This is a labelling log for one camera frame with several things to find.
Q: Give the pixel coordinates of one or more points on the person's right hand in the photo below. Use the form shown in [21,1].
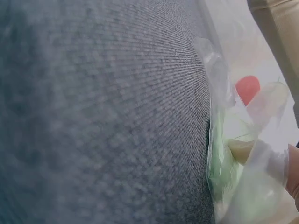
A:
[294,168]

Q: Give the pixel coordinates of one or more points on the clear plastic bag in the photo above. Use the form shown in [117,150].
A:
[218,77]

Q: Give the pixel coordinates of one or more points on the red round piece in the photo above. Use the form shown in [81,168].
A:
[247,89]

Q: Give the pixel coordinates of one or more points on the person's right thumb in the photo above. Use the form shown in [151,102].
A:
[241,150]

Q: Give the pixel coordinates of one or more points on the green leafy piece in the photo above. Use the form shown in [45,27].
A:
[219,149]

